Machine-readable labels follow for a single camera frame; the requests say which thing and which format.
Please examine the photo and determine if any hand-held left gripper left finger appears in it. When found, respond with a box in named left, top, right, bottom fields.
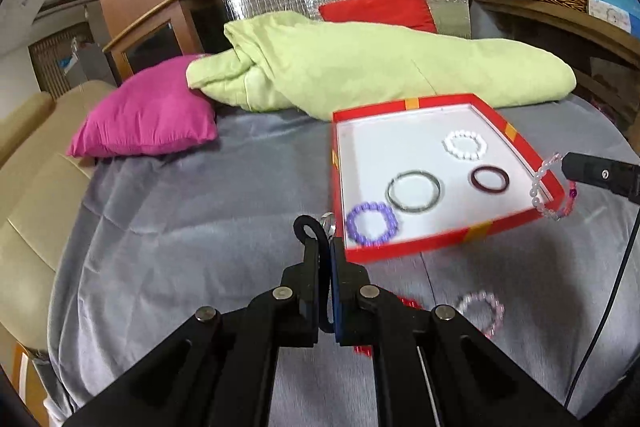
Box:
left=65, top=234, right=322, bottom=427

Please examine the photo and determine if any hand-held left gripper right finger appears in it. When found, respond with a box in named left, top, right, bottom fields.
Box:
left=330, top=237, right=587, bottom=427

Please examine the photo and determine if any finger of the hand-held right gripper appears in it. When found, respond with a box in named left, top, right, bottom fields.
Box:
left=562, top=151, right=640, bottom=208

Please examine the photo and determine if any black cord bracelet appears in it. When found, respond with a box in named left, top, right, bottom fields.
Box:
left=292, top=213, right=337, bottom=334

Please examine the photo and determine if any clear pink beaded bracelet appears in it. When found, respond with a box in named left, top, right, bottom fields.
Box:
left=529, top=151, right=579, bottom=222

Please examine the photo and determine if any red-rimmed white tray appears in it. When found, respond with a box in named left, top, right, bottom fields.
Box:
left=331, top=93, right=577, bottom=266

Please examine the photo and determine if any grey green bangle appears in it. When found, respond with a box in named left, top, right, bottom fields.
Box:
left=385, top=170, right=444, bottom=213

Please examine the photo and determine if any dark maroon bangle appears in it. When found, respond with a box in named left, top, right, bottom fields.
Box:
left=469, top=165, right=511, bottom=196

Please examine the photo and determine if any grey bed sheet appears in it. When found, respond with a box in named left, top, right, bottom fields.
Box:
left=46, top=94, right=640, bottom=427

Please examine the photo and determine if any wooden shelf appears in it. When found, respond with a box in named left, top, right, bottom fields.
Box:
left=472, top=0, right=640, bottom=122

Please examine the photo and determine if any light green blanket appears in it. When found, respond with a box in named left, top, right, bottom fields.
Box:
left=186, top=12, right=577, bottom=114

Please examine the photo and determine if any magenta pillow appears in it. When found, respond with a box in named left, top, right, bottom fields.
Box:
left=66, top=54, right=219, bottom=158

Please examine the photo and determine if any red pillow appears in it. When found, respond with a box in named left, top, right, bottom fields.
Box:
left=318, top=0, right=437, bottom=34

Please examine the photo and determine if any beige sofa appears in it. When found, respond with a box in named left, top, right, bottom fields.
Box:
left=0, top=79, right=118, bottom=353

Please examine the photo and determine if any purple beaded bracelet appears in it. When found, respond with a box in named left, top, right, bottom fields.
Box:
left=345, top=201, right=401, bottom=248

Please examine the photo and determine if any red beaded bracelet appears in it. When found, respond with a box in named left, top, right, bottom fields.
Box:
left=350, top=293, right=423, bottom=358

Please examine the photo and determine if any black cable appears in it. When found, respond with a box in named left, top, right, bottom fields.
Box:
left=564, top=206, right=640, bottom=409

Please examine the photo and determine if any white beaded bracelet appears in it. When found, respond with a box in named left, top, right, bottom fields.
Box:
left=443, top=130, right=489, bottom=161

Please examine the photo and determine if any pale pink beaded bracelet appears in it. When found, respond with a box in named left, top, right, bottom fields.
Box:
left=456, top=290, right=505, bottom=339

